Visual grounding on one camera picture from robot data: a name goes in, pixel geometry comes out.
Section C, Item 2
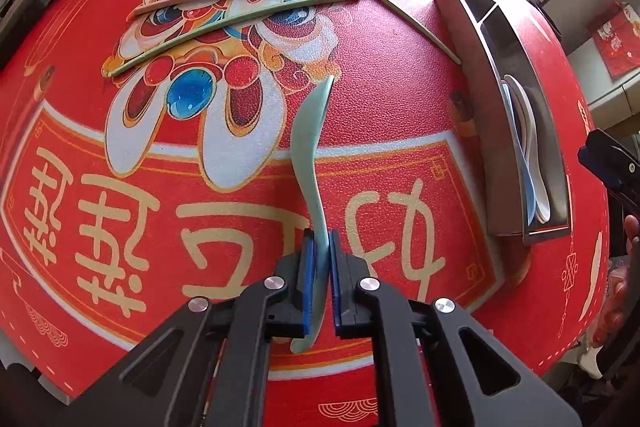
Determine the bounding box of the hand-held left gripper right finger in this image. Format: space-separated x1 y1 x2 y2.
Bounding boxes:
327 229 583 427

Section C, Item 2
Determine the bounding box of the black appliance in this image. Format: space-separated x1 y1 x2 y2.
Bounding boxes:
0 0 71 70

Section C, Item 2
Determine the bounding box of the green spoon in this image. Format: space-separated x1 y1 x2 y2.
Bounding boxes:
289 75 335 354

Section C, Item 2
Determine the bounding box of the blue spoon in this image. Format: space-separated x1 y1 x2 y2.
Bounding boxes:
501 83 537 227

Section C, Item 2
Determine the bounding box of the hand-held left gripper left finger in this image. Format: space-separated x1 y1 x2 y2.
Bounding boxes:
67 229 317 427

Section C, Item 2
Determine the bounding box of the metal utensil box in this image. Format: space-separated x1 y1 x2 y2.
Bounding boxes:
435 0 573 247

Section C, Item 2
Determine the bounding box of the red printed table mat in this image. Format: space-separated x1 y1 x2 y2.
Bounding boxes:
0 0 613 408

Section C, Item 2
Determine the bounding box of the white spoon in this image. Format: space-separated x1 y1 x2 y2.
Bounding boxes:
504 74 552 224

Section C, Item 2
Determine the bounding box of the person's right hand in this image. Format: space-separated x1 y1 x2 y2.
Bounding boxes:
595 214 640 350

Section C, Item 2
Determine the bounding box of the red printed cloth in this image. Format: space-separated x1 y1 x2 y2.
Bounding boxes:
586 1 640 78

